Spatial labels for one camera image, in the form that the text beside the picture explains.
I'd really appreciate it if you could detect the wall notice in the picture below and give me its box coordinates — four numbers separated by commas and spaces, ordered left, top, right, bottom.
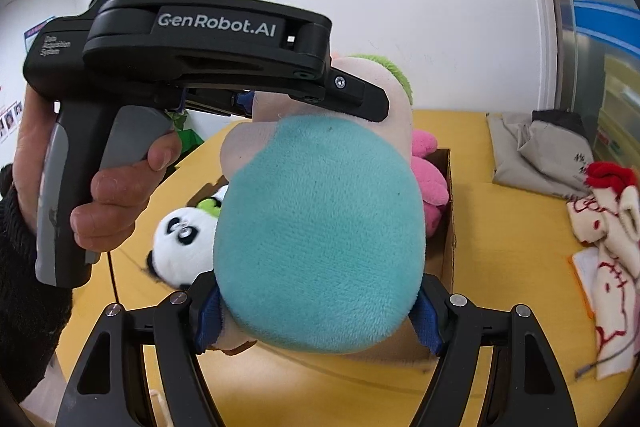
22, 16, 57, 55

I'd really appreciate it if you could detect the panda plush toy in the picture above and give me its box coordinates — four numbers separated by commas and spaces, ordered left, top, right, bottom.
146, 184, 231, 294

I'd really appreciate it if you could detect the person's left hand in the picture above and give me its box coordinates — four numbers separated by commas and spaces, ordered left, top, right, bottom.
12, 86, 183, 254

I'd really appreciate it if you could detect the grey cloth bag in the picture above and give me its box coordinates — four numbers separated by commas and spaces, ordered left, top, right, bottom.
487, 109, 599, 200

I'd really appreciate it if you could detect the thin black cable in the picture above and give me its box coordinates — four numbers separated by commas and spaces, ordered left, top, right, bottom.
106, 251, 122, 305

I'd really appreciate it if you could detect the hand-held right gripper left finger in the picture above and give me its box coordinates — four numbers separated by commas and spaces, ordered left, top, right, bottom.
55, 272, 224, 427

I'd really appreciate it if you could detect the green cloth item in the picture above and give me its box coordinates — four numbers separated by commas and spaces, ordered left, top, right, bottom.
167, 107, 207, 156

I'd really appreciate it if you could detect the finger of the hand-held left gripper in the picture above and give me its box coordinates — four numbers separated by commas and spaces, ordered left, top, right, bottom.
179, 88, 257, 120
322, 59, 391, 124

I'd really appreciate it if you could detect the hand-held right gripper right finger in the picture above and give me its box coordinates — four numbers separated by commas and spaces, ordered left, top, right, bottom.
406, 274, 572, 427

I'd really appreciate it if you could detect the teal plush doll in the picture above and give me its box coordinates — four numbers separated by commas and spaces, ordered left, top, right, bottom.
212, 53, 429, 356

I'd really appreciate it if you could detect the pink plush toy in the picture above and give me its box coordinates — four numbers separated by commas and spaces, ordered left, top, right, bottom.
410, 129, 451, 239

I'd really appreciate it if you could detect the cardboard box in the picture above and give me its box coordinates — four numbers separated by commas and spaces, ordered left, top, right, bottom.
182, 148, 459, 364

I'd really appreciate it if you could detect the red-haired doll plush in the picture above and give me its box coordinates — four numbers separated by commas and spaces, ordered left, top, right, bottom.
566, 161, 640, 381

